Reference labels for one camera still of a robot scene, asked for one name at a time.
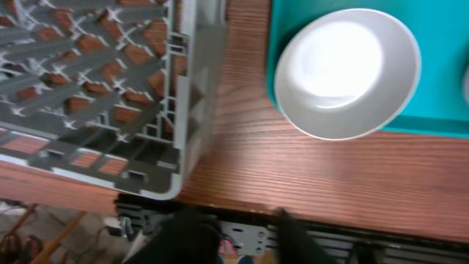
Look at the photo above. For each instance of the grey bowl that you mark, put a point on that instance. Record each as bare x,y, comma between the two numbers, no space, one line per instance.
347,74

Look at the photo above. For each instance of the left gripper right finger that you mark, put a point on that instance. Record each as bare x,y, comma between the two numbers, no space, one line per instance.
294,245

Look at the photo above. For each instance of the small white plate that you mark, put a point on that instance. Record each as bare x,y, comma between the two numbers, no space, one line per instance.
465,86

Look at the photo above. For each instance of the grey plastic dish rack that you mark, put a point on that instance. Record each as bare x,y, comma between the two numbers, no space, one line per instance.
119,94

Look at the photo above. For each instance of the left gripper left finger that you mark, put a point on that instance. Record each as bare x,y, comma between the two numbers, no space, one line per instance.
187,238

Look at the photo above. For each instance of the teal serving tray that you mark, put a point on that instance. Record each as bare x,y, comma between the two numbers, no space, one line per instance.
441,29

